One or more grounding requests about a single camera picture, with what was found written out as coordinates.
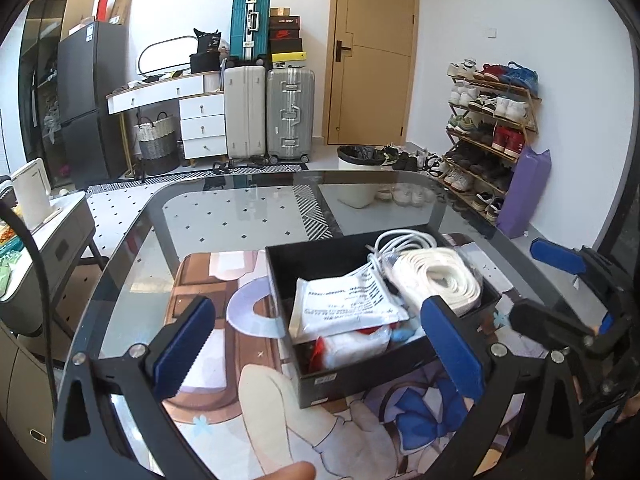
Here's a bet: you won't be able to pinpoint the black white patterned rug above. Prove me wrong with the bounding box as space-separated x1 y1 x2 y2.
85 166 347 261

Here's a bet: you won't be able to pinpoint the teal suitcase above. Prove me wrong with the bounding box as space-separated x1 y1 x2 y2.
230 0 272 66

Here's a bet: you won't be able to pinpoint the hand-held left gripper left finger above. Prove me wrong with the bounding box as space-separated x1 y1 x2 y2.
50 295 218 480

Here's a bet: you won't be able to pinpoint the printed desk mat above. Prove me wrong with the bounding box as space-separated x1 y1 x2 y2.
165 232 533 480

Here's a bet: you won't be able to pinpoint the black glass cabinet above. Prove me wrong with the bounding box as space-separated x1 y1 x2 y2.
17 0 101 186

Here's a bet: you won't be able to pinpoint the shoe rack with shoes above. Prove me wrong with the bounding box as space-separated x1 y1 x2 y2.
445 57 540 221

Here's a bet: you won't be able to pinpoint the white trash bin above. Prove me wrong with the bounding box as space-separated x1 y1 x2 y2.
337 145 387 210

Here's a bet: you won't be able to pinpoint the person's left hand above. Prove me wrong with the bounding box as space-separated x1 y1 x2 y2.
262 461 317 480

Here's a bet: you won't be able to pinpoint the white strap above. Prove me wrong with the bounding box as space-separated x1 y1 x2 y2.
387 247 486 317

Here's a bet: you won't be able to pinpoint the red white packet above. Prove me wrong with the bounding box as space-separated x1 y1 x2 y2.
309 327 394 374

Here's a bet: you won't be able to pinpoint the grey cabinet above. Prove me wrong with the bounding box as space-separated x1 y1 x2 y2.
0 320 67 480

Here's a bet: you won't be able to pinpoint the white suitcase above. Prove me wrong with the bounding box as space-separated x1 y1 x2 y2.
222 64 267 162

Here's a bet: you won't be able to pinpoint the white vanity desk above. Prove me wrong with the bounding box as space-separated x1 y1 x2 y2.
106 71 228 167

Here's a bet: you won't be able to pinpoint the white cable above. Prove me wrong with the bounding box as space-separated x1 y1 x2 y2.
367 231 443 283

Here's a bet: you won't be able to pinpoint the woven laundry basket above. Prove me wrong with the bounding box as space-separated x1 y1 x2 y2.
136 111 180 176

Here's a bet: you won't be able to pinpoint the oval mirror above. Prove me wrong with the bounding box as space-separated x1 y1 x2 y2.
137 35 200 77

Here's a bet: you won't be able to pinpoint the pile of sneakers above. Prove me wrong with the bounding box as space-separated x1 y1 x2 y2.
375 144 447 207

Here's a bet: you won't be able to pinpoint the black bag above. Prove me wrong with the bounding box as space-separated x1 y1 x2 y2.
189 27 223 75

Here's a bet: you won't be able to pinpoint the grey side table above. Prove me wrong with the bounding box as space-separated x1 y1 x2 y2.
0 190 108 338

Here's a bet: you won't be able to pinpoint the dark grey fridge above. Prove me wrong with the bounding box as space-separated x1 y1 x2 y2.
56 21 128 188

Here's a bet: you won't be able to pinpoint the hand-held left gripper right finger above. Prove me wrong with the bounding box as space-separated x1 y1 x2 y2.
419 295 587 480

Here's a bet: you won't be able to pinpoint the colourful snack packets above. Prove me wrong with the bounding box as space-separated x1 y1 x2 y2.
0 225 27 302

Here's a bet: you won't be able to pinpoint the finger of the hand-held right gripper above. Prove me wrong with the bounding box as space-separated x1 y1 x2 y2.
507 297 616 357
530 237 631 301

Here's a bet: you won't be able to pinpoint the purple bag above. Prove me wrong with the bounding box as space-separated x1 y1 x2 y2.
496 146 552 240

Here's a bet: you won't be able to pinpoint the white printed packet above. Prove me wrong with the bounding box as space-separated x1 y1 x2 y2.
287 265 412 339

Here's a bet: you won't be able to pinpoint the wooden shoe rack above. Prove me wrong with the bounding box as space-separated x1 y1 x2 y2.
445 72 540 223

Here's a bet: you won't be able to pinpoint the silver suitcase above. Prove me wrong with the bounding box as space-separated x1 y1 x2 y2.
265 67 317 163

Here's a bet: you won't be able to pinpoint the white box appliance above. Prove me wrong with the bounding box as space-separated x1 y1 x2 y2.
11 158 53 231

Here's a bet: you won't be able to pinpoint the wooden door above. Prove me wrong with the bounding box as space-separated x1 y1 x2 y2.
325 0 418 147

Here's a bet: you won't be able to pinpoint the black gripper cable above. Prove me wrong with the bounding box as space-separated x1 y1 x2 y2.
0 204 63 366

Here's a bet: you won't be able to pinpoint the black storage box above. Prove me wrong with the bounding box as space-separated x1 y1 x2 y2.
264 230 501 410

